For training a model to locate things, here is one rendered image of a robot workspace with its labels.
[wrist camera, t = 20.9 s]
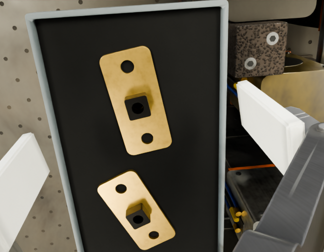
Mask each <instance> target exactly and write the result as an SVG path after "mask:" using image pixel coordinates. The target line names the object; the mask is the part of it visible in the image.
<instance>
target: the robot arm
mask: <svg viewBox="0 0 324 252"><path fill-rule="evenodd" d="M236 88H237V95H238V103H239V110H240V118H241V125H242V126H243V127H244V128H245V130H246V131H247V132H248V133H249V134H250V136H251V137H252V138H253V139H254V140H255V142H256V143H257V144H258V145H259V146H260V148H261V149H262V150H263V151H264V152H265V154H266V155H267V156H268V157H269V158H270V160H271V161H272V162H273V163H274V164H275V166H276V167H277V168H278V169H279V171H280V172H281V173H282V174H283V178H282V179H281V181H280V183H279V185H278V187H277V189H276V191H275V193H274V195H273V196H272V198H271V200H270V202H269V204H268V206H267V208H266V210H265V212H264V213H263V215H262V217H261V219H260V221H259V223H258V225H257V227H256V229H255V230H251V229H246V230H245V231H244V232H243V234H242V235H241V237H240V239H239V241H238V242H237V244H236V246H235V248H234V249H233V251H232V252H324V122H319V121H317V120H316V119H314V118H313V117H311V116H310V115H308V114H307V113H305V112H304V111H303V110H301V109H300V108H296V107H292V106H289V107H285V108H284V107H282V106H281V105H280V104H278V103H277V102H276V101H274V100H273V99H271V98H270V97H269V96H267V95H266V94H265V93H263V92H262V91H261V90H259V89H258V88H257V87H255V86H254V85H253V84H251V83H250V82H249V81H247V80H243V81H239V82H238V83H237V84H236ZM49 172H50V170H49V167H48V165H47V163H46V161H45V158H44V156H43V154H42V152H41V149H40V147H39V145H38V142H37V140H36V138H35V136H34V134H32V133H31V132H30V133H26V134H23V135H22V136H21V137H20V138H19V139H18V141H17V142H16V143H15V144H14V145H13V146H12V148H11V149H10V150H9V151H8V152H7V154H6V155H5V156H4V157H3V158H2V159H1V161H0V252H9V250H10V248H11V246H12V245H13V243H14V241H15V239H16V237H17V235H18V233H19V231H20V229H21V227H22V225H23V223H24V221H25V219H26V217H27V215H28V213H29V211H30V209H31V207H32V205H33V203H34V201H35V200H36V198H37V196H38V194H39V192H40V190H41V188H42V186H43V184H44V182H45V180H46V178H47V176H48V174H49Z"/></svg>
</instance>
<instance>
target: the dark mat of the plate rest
mask: <svg viewBox="0 0 324 252"><path fill-rule="evenodd" d="M220 17H221V7H220V6H213V7H199V8H185V9H170V10H156V11H142V12H127V13H113V14H99V15H85V16H70V17H56V18H42V19H35V25H36V30H37V34H38V39H39V44H40V48H41V53H42V58H43V62H44V67H45V72H46V76H47V81H48V85H49V90H50V95H51V99H52V104H53V109H54V113H55V118H56V123H57V127H58V132H59V137H60V141H61V146H62V151H63V155H64V160H65V165H66V169H67V174H68V179H69V183H70V188H71V193H72V197H73V202H74V207H75V211H76V216H77V221H78V225H79V230H80V235H81V239H82V244H83V249H84V252H218V190H219V103H220ZM139 46H146V47H147V48H149V50H150V53H151V57H152V61H153V65H154V69H155V74H156V78H157V82H158V86H159V90H160V94H161V98H162V103H163V107H164V111H165V115H166V119H167V123H168V127H169V131H170V136H171V141H172V142H171V144H170V146H168V147H165V148H161V149H157V150H153V151H149V152H144V153H140V154H136V155H131V154H129V153H128V152H127V149H126V146H125V143H124V140H123V137H122V133H121V130H120V127H119V124H118V121H117V117H116V114H115V111H114V108H113V105H112V101H111V98H110V95H109V92H108V89H107V86H106V82H105V79H104V76H103V73H102V70H101V66H100V59H101V57H102V56H104V55H106V54H110V53H114V52H118V51H122V50H126V49H130V48H135V47H139ZM127 170H135V171H136V172H137V174H138V175H139V177H140V178H141V180H142V181H143V183H144V184H145V186H146V187H147V189H148V190H149V192H150V193H151V195H152V196H153V198H154V199H155V201H156V202H157V204H158V205H159V207H160V208H161V210H162V211H163V213H164V214H165V216H166V217H167V219H168V220H169V222H170V223H171V225H172V227H173V228H174V230H175V236H174V237H172V238H170V239H168V240H166V241H164V242H162V243H160V244H157V245H155V246H153V247H151V248H149V249H145V250H144V249H141V248H139V246H138V245H137V244H136V242H135V241H134V240H133V238H132V237H131V236H130V234H129V233H128V232H127V230H126V229H125V228H124V226H123V225H122V224H121V222H120V221H119V220H118V218H117V217H116V216H115V214H114V213H113V212H112V210H111V209H110V208H109V206H108V205H107V204H106V202H105V201H104V200H103V198H102V197H101V196H100V194H99V193H98V186H99V185H100V184H101V183H103V182H105V181H107V180H109V179H111V178H113V177H115V176H117V175H119V174H121V173H123V172H125V171H127Z"/></svg>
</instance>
